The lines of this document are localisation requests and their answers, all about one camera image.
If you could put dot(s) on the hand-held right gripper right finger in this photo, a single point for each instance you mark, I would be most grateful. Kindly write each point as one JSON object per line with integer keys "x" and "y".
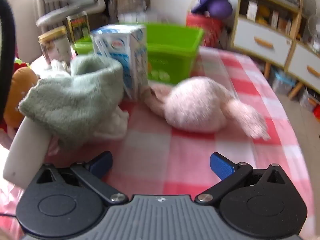
{"x": 221, "y": 166}

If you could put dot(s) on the small green plastic container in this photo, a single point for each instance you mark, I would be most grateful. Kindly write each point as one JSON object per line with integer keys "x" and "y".
{"x": 83, "y": 48}

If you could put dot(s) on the clear plastic storage box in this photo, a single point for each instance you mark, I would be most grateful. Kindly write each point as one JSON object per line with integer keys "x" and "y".
{"x": 283, "y": 82}

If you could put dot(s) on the red white checkered tablecloth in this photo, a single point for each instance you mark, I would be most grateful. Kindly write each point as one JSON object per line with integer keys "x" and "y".
{"x": 175, "y": 150}

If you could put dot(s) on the purple peanut ball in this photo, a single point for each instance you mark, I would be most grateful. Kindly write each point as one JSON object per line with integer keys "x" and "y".
{"x": 221, "y": 8}

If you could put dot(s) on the jar with gold lid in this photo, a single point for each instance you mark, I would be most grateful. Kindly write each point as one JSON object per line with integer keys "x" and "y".
{"x": 56, "y": 45}

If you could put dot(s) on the blue and white milk carton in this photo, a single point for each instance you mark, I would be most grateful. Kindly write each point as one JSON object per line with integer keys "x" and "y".
{"x": 125, "y": 55}

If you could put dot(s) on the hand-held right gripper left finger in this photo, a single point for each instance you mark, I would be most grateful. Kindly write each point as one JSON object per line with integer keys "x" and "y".
{"x": 101, "y": 165}

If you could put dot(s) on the white plastic bottle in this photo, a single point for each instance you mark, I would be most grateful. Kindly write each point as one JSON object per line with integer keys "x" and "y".
{"x": 25, "y": 155}

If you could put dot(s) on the pale green fluffy towel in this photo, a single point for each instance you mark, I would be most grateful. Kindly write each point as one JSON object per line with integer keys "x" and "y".
{"x": 72, "y": 100}

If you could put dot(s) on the pink fluffy plush toy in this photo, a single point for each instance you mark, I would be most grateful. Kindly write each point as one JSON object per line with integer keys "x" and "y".
{"x": 197, "y": 105}

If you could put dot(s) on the orange hot dog plush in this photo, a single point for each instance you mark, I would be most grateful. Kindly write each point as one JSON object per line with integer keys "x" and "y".
{"x": 21, "y": 87}

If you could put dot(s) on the green plastic bin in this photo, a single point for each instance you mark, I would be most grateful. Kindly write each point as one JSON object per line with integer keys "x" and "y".
{"x": 170, "y": 55}

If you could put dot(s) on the red printed bucket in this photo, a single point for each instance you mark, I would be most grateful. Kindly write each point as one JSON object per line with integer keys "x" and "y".
{"x": 207, "y": 27}

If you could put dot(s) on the wooden cabinet with white drawers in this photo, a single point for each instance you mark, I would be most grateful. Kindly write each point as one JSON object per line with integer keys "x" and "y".
{"x": 262, "y": 45}

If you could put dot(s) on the white fluffy cloth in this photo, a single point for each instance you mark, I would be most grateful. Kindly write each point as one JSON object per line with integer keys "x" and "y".
{"x": 115, "y": 125}

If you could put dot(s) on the red plush toy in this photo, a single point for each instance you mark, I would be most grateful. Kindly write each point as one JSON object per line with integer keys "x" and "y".
{"x": 20, "y": 65}

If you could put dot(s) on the grey mesh office chair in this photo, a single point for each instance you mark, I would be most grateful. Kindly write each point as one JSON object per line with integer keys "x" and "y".
{"x": 75, "y": 7}

